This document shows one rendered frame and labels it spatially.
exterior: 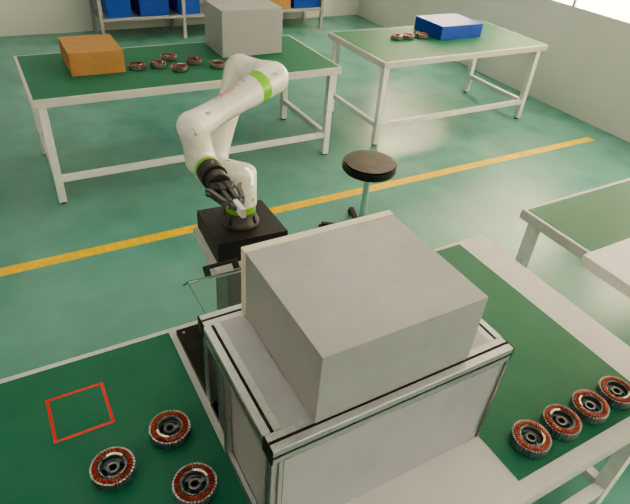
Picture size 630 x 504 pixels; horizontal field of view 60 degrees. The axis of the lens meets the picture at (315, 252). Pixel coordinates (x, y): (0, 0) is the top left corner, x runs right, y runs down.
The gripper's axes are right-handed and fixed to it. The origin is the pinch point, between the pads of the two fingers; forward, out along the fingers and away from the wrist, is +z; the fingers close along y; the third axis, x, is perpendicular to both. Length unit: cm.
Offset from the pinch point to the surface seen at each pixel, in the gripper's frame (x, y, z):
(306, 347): 10, 14, 69
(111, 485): -40, 55, 48
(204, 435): -44, 29, 42
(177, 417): -40, 34, 36
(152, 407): -44, 39, 27
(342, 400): -3, 8, 75
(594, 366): -43, -98, 74
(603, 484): -96, -110, 93
